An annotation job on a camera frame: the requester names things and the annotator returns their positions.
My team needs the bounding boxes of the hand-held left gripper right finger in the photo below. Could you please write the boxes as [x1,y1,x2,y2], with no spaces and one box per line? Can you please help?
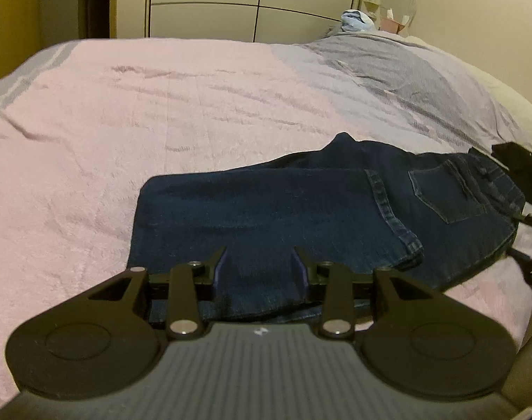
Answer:
[294,247,442,340]

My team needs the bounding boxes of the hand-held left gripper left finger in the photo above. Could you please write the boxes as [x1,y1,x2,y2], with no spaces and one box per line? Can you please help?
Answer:
[87,247,228,340]

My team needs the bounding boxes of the dark blue denim jeans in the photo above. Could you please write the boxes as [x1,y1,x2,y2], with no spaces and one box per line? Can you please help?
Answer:
[126,131,526,325]

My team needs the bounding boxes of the pile of light blue clothes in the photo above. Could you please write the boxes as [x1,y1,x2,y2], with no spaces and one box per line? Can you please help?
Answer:
[338,9,378,34]

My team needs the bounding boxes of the black cloth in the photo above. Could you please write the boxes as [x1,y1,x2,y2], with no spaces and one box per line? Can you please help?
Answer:
[491,142,532,205]

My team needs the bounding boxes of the cream bedding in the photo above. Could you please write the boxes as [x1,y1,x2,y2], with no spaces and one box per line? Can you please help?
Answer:
[406,34,532,158]

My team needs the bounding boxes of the pink and grey bed blanket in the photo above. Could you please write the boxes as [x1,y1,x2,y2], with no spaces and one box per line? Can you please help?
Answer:
[0,34,532,403]

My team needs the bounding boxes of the cream wardrobe doors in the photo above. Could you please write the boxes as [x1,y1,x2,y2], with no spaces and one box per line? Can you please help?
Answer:
[146,0,368,45]

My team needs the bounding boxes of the dark doorway with wooden frame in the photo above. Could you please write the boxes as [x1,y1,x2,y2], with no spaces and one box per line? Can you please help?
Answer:
[75,0,118,39]

